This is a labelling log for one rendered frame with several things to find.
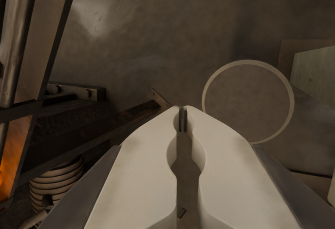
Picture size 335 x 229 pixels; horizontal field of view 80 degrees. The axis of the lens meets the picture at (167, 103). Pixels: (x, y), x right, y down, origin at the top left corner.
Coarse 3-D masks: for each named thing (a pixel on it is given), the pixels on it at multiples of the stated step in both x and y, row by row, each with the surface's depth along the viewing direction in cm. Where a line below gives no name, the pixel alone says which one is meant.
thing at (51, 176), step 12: (60, 168) 48; (72, 168) 50; (84, 168) 67; (36, 180) 48; (48, 180) 48; (60, 180) 49; (72, 180) 51; (36, 192) 49; (48, 192) 48; (60, 192) 49; (36, 204) 50; (36, 228) 52
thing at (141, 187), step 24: (168, 120) 10; (120, 144) 9; (144, 144) 9; (168, 144) 9; (120, 168) 8; (144, 168) 8; (168, 168) 8; (120, 192) 7; (144, 192) 7; (168, 192) 7; (96, 216) 6; (120, 216) 6; (144, 216) 6; (168, 216) 6
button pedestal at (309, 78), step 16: (288, 48) 67; (304, 48) 66; (320, 48) 41; (288, 64) 68; (304, 64) 52; (320, 64) 39; (288, 80) 69; (304, 80) 50; (320, 80) 38; (304, 96) 68; (320, 96) 37
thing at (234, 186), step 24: (192, 120) 11; (216, 120) 10; (192, 144) 10; (216, 144) 9; (240, 144) 9; (216, 168) 8; (240, 168) 8; (264, 168) 8; (216, 192) 7; (240, 192) 7; (264, 192) 7; (216, 216) 6; (240, 216) 6; (264, 216) 6; (288, 216) 6
